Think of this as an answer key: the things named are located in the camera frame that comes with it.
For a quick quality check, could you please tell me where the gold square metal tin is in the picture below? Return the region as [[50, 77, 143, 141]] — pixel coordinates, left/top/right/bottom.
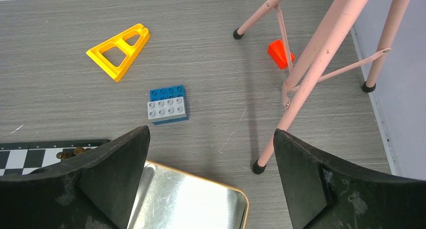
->
[[128, 161, 249, 229]]

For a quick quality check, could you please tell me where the yellow triangle toy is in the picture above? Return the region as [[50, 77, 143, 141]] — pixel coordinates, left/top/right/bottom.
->
[[85, 23, 151, 83]]

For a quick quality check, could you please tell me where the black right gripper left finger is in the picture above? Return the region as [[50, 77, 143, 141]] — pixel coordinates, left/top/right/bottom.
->
[[1, 126, 150, 228]]

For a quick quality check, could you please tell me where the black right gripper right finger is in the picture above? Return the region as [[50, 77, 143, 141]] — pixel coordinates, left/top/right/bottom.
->
[[273, 129, 425, 228]]

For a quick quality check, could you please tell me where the blue and grey lego block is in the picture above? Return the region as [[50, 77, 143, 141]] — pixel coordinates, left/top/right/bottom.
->
[[147, 85, 189, 125]]

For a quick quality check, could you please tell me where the pink tripod stand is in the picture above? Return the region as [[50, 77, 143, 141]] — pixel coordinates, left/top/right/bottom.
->
[[232, 0, 416, 175]]

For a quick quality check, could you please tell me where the red block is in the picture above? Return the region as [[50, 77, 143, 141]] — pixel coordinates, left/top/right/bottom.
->
[[267, 39, 289, 70]]

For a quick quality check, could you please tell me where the black and white chessboard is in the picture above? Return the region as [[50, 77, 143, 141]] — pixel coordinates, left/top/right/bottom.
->
[[1, 139, 109, 176]]

